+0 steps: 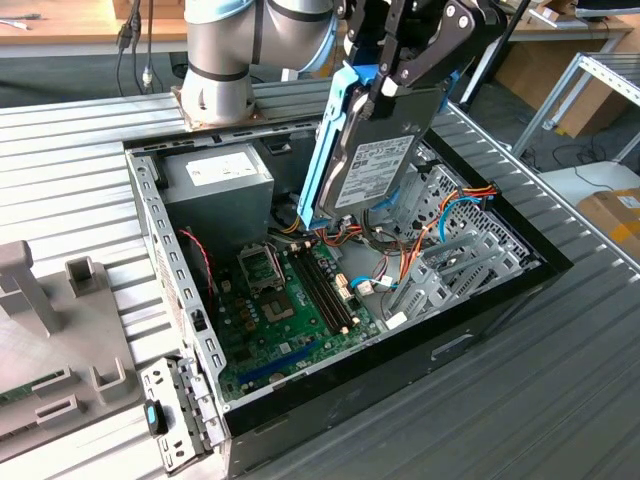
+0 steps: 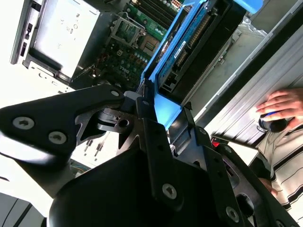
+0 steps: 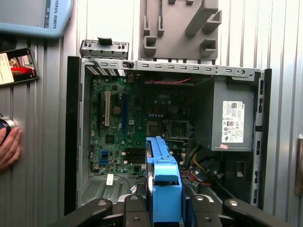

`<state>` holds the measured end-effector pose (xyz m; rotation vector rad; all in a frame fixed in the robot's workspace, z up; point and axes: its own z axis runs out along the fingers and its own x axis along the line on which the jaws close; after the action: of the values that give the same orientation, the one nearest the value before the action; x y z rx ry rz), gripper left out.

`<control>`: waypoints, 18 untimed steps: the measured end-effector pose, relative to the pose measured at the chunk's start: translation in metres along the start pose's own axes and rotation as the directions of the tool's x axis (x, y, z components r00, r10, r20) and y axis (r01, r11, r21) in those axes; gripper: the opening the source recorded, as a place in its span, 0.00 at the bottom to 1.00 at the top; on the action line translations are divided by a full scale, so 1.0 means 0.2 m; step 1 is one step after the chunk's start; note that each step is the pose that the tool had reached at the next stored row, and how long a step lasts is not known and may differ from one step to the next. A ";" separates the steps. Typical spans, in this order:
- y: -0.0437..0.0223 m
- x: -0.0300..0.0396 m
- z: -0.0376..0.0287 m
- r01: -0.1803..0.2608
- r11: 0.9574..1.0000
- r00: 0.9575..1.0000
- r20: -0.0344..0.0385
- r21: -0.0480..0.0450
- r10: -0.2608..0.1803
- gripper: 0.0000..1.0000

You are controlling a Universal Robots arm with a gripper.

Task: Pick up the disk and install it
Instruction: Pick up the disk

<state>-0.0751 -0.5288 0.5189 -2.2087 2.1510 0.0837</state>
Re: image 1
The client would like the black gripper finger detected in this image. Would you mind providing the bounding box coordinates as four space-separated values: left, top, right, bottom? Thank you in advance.
342 0 393 69
363 0 507 121

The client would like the hard disk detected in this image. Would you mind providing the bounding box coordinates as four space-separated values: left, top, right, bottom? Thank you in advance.
297 62 460 232

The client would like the orange red power wire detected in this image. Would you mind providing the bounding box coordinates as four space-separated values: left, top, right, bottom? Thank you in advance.
397 182 502 301

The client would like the blue data wire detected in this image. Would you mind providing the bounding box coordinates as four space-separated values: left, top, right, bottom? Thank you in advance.
438 192 485 244

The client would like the grey metal disk bay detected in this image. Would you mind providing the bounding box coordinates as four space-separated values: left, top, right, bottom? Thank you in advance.
384 232 544 326

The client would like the plain brown cardboard box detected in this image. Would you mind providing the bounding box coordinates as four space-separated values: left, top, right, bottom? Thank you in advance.
494 39 631 139

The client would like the wooden desk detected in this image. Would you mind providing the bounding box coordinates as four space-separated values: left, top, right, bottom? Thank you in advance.
0 0 190 59
507 9 635 54

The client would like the white low table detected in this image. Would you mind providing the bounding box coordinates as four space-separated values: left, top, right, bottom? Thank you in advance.
542 162 640 211

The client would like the small cardboard box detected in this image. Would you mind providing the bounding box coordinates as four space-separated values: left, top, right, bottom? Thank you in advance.
112 0 187 21

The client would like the grey power supply unit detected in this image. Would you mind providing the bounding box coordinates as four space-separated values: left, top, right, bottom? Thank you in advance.
159 142 276 246

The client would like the labelled cardboard box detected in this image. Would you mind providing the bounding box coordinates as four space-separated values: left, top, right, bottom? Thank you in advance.
577 187 640 249

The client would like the metal socket cover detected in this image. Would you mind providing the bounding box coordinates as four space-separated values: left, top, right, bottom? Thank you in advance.
235 243 282 295

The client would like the black RAM slot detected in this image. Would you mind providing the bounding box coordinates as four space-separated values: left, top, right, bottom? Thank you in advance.
309 242 360 329
303 244 355 332
290 248 342 336
297 246 349 335

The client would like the CPU socket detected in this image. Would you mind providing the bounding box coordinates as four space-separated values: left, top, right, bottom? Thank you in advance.
259 291 297 325

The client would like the black case fan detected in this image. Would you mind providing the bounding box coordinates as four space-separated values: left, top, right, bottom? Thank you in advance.
177 227 219 304

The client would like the black PC case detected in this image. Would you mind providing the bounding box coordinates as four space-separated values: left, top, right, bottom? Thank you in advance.
122 102 576 480

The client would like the green motherboard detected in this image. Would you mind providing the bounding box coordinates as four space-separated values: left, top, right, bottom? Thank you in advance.
212 237 384 404

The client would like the blue expansion slot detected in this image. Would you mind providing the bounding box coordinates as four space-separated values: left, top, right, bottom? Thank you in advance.
237 342 319 386

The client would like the blue black retainer latch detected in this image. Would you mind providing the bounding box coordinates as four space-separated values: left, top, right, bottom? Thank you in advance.
143 398 170 435

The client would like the grey parts rack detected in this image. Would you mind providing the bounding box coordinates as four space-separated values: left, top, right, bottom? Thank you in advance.
0 239 144 461

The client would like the silver expansion card retainer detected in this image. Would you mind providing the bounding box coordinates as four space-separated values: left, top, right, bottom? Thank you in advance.
139 354 224 474

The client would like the green RAM stick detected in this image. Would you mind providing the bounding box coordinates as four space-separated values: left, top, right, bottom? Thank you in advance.
0 369 69 404

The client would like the brown square base plate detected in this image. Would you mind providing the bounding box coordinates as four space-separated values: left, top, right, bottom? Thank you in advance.
169 84 269 132

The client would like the aluminium frame shelf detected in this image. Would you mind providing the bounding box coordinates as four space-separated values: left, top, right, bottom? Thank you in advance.
512 49 640 161

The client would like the multicolour power wire bundle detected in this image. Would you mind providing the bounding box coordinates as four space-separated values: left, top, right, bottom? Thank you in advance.
267 192 406 261

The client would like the blue white board wire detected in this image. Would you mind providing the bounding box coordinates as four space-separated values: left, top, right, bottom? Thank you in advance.
347 276 401 297

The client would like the red black twisted wire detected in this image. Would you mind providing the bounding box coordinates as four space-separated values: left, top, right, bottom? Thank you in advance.
177 228 219 297

